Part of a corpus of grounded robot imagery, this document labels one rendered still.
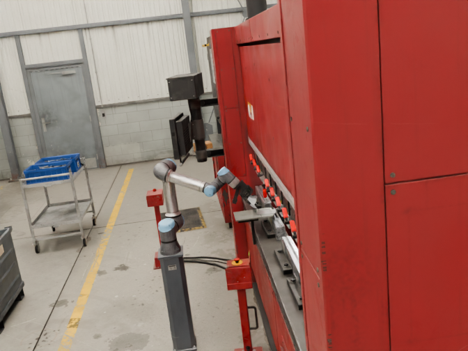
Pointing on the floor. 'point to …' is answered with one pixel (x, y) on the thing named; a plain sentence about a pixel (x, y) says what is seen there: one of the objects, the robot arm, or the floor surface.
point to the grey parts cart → (64, 214)
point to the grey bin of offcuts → (8, 274)
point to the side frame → (379, 170)
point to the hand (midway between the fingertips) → (255, 206)
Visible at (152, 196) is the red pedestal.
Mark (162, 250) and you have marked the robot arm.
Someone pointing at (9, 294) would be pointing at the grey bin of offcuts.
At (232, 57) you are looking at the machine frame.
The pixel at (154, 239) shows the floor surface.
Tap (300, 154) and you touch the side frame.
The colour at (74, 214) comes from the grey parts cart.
